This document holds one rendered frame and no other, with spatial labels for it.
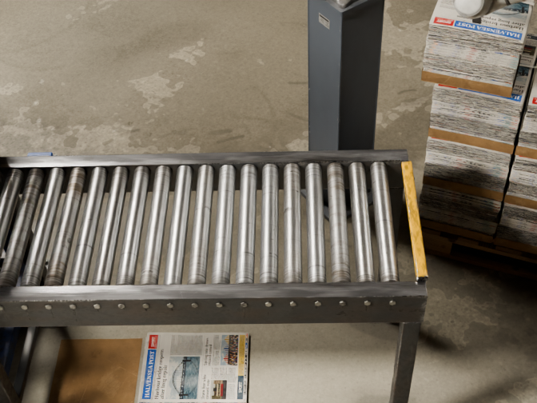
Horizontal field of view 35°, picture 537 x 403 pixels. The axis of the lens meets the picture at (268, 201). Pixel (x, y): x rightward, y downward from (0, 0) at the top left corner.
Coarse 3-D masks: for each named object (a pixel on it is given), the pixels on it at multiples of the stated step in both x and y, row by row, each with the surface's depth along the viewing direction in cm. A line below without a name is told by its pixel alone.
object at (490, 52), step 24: (432, 24) 256; (456, 24) 255; (480, 24) 255; (504, 24) 254; (528, 24) 255; (432, 48) 263; (456, 48) 260; (480, 48) 257; (504, 48) 253; (432, 72) 270; (456, 72) 266; (480, 72) 263; (504, 72) 260
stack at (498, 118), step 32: (448, 96) 273; (480, 96) 269; (512, 96) 268; (448, 128) 283; (480, 128) 278; (512, 128) 273; (448, 160) 293; (480, 160) 288; (512, 160) 314; (448, 192) 305; (512, 192) 294; (448, 224) 317; (480, 224) 310; (512, 224) 305; (448, 256) 329; (512, 256) 316
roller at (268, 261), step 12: (264, 168) 255; (276, 168) 255; (264, 180) 252; (276, 180) 252; (264, 192) 248; (276, 192) 249; (264, 204) 245; (276, 204) 246; (264, 216) 242; (276, 216) 243; (264, 228) 239; (276, 228) 240; (264, 240) 236; (276, 240) 237; (264, 252) 233; (276, 252) 234; (264, 264) 230; (276, 264) 231; (264, 276) 227; (276, 276) 228
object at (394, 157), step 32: (0, 160) 261; (32, 160) 260; (64, 160) 260; (96, 160) 259; (128, 160) 259; (160, 160) 258; (192, 160) 258; (224, 160) 257; (256, 160) 257; (288, 160) 256; (320, 160) 256; (352, 160) 255; (384, 160) 255; (0, 192) 267; (64, 192) 266; (128, 192) 266
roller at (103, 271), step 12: (120, 168) 257; (120, 180) 253; (120, 192) 250; (108, 204) 248; (120, 204) 248; (108, 216) 244; (120, 216) 245; (108, 228) 240; (108, 240) 238; (108, 252) 235; (96, 264) 233; (108, 264) 232; (96, 276) 229; (108, 276) 230
